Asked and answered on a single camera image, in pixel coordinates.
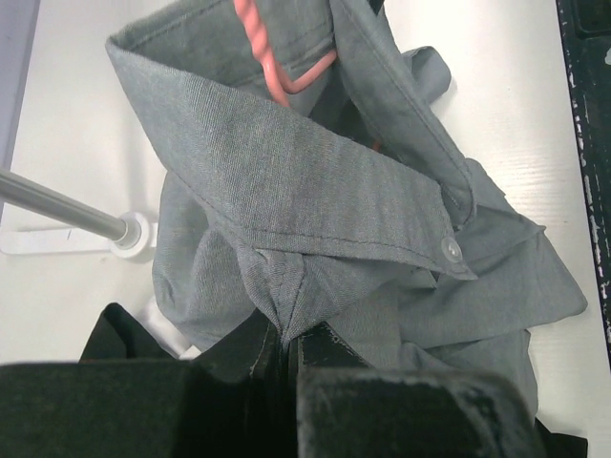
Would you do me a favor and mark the white clothes rack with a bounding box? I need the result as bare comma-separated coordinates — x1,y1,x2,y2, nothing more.
1,170,158,260

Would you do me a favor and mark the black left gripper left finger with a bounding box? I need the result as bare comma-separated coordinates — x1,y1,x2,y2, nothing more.
1,312,291,457

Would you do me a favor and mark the grey button-up shirt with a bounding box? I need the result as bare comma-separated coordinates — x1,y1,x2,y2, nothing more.
106,1,587,415

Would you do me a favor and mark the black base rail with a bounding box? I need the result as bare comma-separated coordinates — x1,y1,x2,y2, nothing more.
556,0,610,346

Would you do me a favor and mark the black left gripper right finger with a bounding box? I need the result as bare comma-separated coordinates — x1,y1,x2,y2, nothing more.
288,323,544,457

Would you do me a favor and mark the pink wire hanger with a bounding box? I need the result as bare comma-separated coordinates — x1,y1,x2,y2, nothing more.
233,1,381,152

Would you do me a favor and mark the black shirt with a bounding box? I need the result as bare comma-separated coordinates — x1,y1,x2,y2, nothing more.
80,303,589,458

